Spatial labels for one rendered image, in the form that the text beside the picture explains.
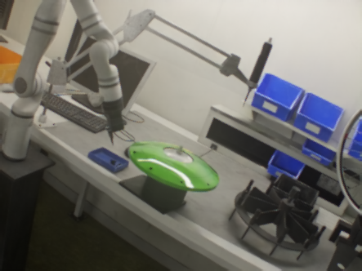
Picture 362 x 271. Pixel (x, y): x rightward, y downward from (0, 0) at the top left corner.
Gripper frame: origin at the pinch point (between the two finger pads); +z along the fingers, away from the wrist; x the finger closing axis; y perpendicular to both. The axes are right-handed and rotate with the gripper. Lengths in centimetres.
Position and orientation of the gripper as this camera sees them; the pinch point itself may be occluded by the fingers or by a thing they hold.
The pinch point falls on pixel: (112, 144)
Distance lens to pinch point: 137.7
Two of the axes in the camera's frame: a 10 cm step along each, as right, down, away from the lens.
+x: -4.5, -4.3, 7.9
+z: 0.6, 8.6, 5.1
